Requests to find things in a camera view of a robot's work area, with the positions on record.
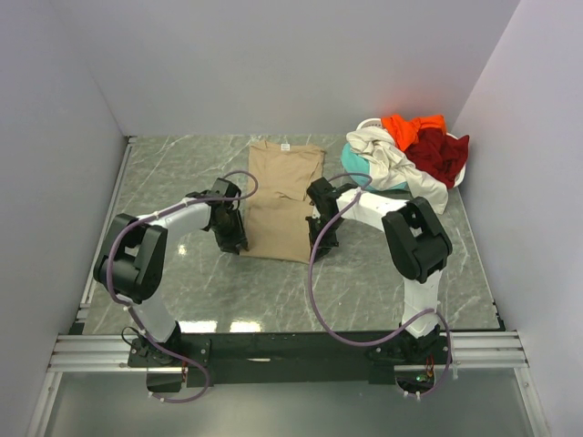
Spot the orange shirt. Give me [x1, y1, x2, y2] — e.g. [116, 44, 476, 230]
[381, 114, 447, 152]

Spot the black base beam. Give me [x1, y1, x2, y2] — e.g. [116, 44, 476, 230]
[127, 330, 455, 389]

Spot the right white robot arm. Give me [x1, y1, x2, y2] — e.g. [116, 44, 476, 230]
[306, 178, 453, 363]

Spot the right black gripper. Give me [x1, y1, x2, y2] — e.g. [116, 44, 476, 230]
[306, 215, 342, 263]

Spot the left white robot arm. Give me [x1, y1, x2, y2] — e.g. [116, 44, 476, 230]
[93, 178, 249, 366]

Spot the beige polo shirt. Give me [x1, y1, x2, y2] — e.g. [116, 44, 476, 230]
[243, 139, 325, 264]

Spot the white shirt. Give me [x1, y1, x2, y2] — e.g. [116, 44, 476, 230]
[346, 127, 448, 214]

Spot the white laundry basket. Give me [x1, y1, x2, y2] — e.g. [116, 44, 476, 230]
[357, 117, 466, 187]

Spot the teal shirt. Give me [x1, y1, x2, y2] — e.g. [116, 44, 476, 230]
[341, 143, 409, 191]

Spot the dark red shirt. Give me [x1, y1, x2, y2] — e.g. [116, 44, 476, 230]
[404, 128, 470, 188]

